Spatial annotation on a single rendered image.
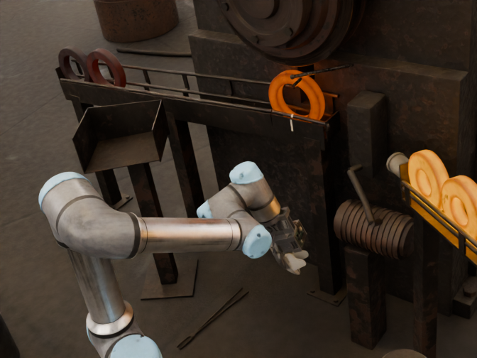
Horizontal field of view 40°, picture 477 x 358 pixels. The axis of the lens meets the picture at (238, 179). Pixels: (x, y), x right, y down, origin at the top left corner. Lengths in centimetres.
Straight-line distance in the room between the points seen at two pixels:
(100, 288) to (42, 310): 111
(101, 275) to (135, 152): 76
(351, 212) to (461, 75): 47
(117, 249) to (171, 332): 107
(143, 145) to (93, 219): 93
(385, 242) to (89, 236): 86
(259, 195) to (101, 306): 47
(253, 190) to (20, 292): 140
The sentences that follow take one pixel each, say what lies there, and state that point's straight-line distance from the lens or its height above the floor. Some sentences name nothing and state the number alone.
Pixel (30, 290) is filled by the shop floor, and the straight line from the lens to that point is 277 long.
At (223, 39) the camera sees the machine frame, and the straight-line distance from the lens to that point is 220.
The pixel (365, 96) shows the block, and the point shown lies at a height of 80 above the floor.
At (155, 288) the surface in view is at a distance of 254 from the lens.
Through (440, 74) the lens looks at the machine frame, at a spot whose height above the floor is 87.
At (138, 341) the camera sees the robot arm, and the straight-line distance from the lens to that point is 161.
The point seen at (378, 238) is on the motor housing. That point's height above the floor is 49.
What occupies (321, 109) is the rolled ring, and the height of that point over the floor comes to 74.
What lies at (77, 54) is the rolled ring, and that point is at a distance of 270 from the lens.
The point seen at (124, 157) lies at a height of 60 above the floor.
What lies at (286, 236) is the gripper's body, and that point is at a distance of 171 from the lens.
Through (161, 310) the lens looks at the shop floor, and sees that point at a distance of 247.
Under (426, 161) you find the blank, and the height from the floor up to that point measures 78.
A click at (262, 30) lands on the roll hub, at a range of 183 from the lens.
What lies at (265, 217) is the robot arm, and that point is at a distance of 167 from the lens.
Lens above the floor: 168
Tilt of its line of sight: 34 degrees down
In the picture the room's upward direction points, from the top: 10 degrees counter-clockwise
